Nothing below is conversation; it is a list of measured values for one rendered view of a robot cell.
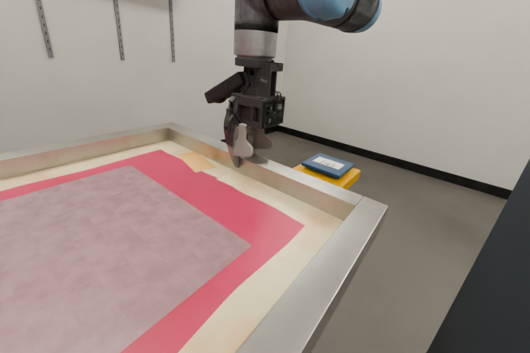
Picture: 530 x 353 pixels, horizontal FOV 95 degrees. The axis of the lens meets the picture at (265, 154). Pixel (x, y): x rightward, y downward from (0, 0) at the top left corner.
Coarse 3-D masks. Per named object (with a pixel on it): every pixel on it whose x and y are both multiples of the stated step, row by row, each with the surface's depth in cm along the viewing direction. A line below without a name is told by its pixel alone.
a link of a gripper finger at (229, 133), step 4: (228, 108) 46; (232, 108) 46; (228, 112) 45; (232, 112) 46; (228, 116) 45; (232, 116) 45; (224, 120) 46; (228, 120) 45; (232, 120) 45; (236, 120) 46; (224, 124) 46; (228, 124) 45; (232, 124) 46; (236, 124) 47; (224, 128) 46; (228, 128) 46; (232, 128) 46; (224, 132) 47; (228, 132) 46; (232, 132) 47; (228, 136) 47; (232, 136) 47; (228, 140) 48; (232, 140) 47; (228, 144) 48; (232, 144) 47
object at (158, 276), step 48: (192, 192) 43; (240, 192) 45; (96, 240) 31; (144, 240) 32; (192, 240) 33; (240, 240) 33; (288, 240) 34; (0, 288) 25; (48, 288) 25; (96, 288) 25; (144, 288) 26; (192, 288) 26; (0, 336) 21; (48, 336) 21; (96, 336) 21; (144, 336) 22
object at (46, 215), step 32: (128, 160) 53; (160, 160) 54; (0, 192) 39; (32, 192) 40; (64, 192) 40; (96, 192) 41; (128, 192) 42; (160, 192) 43; (0, 224) 33; (32, 224) 33; (64, 224) 34; (96, 224) 34; (0, 256) 28; (32, 256) 28
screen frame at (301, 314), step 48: (48, 144) 49; (96, 144) 53; (144, 144) 61; (192, 144) 60; (288, 192) 45; (336, 192) 40; (336, 240) 30; (288, 288) 23; (336, 288) 23; (288, 336) 19
